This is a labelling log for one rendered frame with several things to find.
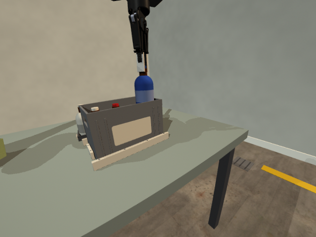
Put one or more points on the blue bottle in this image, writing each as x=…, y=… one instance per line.
x=144, y=88

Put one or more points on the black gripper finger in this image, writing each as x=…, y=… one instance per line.
x=145, y=44
x=137, y=38

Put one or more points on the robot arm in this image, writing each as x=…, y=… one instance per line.
x=154, y=3

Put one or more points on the dark grey tray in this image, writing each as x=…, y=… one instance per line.
x=81, y=137

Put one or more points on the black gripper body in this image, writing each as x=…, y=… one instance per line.
x=140, y=7

